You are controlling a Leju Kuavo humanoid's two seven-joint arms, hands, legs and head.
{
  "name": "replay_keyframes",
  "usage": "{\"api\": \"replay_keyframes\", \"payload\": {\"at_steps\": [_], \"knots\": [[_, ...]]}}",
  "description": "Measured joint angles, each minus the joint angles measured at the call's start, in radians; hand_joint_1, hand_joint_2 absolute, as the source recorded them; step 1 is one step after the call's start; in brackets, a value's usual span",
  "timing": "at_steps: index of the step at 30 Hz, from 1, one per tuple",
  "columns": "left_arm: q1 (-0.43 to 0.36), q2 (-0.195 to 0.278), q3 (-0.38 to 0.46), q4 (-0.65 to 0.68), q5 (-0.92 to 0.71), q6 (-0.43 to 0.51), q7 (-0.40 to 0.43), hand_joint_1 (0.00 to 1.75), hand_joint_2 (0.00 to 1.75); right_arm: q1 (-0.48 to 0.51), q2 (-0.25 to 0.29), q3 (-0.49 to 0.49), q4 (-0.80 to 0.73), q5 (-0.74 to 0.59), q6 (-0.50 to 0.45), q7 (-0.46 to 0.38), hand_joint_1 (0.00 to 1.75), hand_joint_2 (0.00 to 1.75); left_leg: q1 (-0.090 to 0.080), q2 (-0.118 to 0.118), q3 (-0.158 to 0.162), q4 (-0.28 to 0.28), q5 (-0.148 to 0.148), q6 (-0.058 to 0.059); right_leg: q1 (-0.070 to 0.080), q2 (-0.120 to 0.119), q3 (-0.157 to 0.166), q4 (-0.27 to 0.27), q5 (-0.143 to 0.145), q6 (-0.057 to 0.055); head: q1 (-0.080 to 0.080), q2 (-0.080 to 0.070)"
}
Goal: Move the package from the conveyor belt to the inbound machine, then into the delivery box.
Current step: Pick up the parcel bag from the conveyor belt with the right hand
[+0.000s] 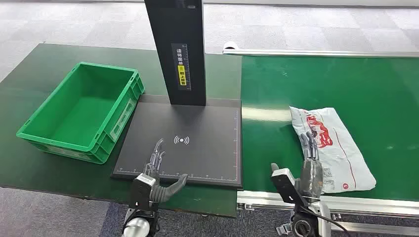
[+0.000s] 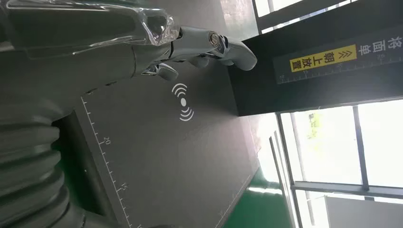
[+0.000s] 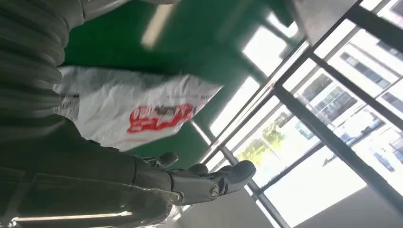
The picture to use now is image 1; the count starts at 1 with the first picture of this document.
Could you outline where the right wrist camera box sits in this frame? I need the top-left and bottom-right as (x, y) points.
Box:
(271, 168), (309, 207)

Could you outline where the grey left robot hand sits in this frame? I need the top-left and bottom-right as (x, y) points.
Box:
(143, 138), (189, 204)

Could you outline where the black scanner column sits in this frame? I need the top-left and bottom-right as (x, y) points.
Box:
(144, 0), (207, 107)

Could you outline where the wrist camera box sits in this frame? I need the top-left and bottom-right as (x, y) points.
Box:
(129, 173), (157, 211)
(271, 168), (309, 207)

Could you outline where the black and yellow column label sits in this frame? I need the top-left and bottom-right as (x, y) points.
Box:
(171, 43), (192, 91)

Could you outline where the green conveyor belt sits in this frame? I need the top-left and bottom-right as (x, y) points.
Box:
(241, 55), (419, 202)

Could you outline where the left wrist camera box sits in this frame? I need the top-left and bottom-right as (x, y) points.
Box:
(129, 173), (157, 211)

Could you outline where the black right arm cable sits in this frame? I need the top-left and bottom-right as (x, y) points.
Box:
(302, 204), (351, 237)

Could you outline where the green plastic crate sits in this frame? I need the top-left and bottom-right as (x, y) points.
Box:
(16, 62), (145, 165)

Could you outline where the black scanner base plate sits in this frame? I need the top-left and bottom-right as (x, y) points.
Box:
(111, 95), (244, 190)

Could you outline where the white and red plastic package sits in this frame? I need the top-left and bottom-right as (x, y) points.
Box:
(289, 106), (377, 194)

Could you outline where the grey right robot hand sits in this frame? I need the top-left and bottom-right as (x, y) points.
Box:
(270, 131), (325, 199)

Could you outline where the aluminium conveyor side rail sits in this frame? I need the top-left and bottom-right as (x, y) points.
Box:
(222, 41), (419, 58)
(236, 191), (419, 237)

